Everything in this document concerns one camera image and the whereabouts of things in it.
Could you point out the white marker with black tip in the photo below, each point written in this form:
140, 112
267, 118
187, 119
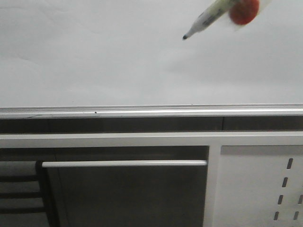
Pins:
210, 15

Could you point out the white perforated metal panel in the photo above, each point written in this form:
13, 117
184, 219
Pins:
259, 186

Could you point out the white horizontal rail bar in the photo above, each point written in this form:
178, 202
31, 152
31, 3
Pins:
124, 163

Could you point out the white metal table frame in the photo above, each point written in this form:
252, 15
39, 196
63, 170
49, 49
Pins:
212, 140

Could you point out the white whiteboard with aluminium frame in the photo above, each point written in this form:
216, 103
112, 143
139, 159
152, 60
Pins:
127, 58

